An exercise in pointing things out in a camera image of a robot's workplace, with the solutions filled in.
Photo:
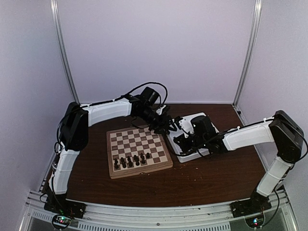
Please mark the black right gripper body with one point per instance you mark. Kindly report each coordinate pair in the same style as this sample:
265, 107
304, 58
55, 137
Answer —
198, 140

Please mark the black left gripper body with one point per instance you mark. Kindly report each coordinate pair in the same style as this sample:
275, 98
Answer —
157, 123

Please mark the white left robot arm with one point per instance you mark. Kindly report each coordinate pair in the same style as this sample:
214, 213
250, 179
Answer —
73, 135

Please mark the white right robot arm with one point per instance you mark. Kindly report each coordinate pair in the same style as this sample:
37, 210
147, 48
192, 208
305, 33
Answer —
278, 139

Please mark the wooden chess board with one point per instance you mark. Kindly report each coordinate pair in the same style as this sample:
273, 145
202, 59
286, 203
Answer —
134, 141

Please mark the white plastic divided tray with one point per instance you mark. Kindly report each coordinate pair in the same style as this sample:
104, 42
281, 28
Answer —
174, 132

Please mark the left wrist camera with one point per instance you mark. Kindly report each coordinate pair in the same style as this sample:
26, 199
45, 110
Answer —
163, 110

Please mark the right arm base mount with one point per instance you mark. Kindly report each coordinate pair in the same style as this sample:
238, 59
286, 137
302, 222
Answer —
255, 204

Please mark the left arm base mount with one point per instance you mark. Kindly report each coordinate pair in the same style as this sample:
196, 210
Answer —
60, 205

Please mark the right aluminium frame post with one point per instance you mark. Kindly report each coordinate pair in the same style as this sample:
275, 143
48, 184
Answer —
249, 51

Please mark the aluminium frame post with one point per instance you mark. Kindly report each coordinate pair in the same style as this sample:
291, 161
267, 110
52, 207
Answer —
64, 58
249, 51

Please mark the left aluminium frame post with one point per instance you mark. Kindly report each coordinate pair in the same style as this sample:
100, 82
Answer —
64, 58

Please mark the aluminium front rail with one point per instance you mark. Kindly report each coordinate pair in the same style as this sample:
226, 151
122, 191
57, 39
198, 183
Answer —
212, 217

